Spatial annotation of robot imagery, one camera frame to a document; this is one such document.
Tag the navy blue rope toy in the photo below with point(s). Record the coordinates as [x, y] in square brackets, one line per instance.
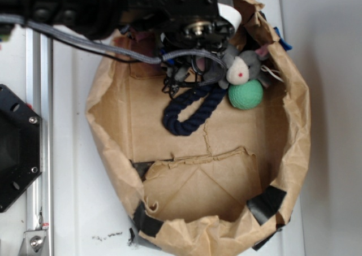
[212, 96]

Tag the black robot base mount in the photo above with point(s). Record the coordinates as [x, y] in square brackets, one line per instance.
[20, 147]

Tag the brown paper bag bin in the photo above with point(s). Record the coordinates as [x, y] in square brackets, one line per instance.
[228, 186]

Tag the aluminium frame rail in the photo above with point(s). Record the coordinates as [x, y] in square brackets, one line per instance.
[38, 237]

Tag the green textured ball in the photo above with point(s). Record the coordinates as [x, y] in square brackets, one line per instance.
[246, 96]

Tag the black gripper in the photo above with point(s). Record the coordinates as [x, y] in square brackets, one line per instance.
[186, 24]

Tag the blue tape piece right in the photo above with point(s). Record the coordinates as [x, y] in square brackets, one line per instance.
[284, 44]

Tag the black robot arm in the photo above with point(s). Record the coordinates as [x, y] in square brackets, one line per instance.
[94, 19]

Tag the grey plush mouse toy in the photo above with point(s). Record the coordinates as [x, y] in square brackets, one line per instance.
[244, 66]

